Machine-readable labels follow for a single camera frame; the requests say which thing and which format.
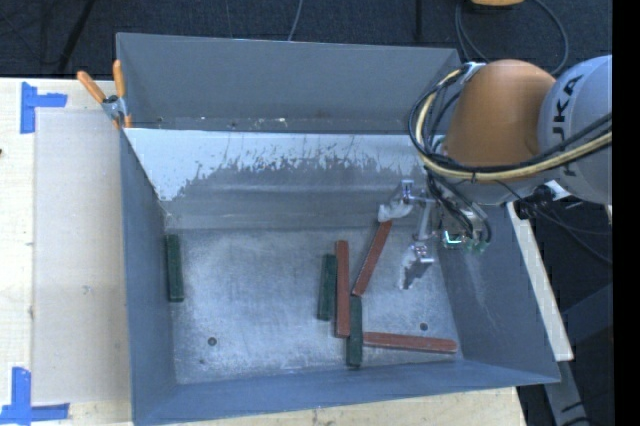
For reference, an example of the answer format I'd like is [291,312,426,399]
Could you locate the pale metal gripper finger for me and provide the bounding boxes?
[377,179,417,223]
[400,242,436,291]

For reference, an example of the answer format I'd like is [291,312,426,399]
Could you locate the red-brown flat block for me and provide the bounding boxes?
[351,219,394,298]
[362,331,459,356]
[334,240,352,340]

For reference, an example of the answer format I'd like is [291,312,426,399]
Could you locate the dark green flat block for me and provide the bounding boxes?
[345,295,364,369]
[165,233,186,303]
[316,253,339,322]

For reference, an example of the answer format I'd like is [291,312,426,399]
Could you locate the grey metal bin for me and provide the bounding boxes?
[114,32,563,426]

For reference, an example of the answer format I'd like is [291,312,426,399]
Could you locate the pale flat board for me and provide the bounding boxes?
[30,107,133,406]

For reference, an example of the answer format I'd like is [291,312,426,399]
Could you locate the black cylinder on white bracket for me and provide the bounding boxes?
[513,182,571,221]

